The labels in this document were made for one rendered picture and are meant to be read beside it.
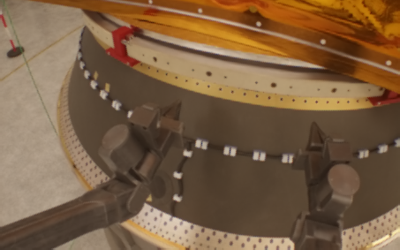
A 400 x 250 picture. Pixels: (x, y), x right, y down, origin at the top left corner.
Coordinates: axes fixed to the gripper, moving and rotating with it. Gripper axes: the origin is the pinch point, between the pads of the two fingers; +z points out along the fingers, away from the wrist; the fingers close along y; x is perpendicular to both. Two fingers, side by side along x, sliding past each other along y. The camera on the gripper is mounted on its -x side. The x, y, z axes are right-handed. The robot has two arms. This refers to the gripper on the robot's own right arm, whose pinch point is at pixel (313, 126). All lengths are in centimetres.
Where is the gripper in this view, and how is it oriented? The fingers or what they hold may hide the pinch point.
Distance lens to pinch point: 65.9
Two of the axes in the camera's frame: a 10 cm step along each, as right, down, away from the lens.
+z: 0.9, -8.0, 5.9
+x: 0.2, 6.0, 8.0
